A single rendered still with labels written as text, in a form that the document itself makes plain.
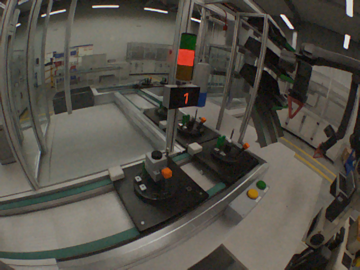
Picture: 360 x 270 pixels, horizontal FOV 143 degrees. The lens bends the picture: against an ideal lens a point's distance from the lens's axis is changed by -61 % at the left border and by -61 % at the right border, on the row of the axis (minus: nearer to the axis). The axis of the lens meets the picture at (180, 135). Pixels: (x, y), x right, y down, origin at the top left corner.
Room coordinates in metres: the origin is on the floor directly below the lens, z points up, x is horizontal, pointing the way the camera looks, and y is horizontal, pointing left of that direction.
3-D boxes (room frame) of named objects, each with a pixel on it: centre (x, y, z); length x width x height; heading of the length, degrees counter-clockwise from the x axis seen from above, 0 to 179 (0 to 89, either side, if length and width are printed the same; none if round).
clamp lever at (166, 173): (0.28, 0.02, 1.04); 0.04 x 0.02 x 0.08; 41
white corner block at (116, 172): (0.33, 0.19, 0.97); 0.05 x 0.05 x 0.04; 41
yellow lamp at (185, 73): (0.50, 0.02, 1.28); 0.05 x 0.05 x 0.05
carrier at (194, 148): (0.54, -0.21, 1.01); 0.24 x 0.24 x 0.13; 41
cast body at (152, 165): (0.32, 0.06, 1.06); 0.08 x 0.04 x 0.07; 41
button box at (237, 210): (0.32, -0.28, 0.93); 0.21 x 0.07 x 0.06; 131
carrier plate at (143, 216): (0.32, 0.05, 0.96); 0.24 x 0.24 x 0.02; 41
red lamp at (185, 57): (0.50, 0.02, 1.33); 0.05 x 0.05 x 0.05
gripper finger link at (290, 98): (0.43, -0.38, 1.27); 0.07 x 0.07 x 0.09; 41
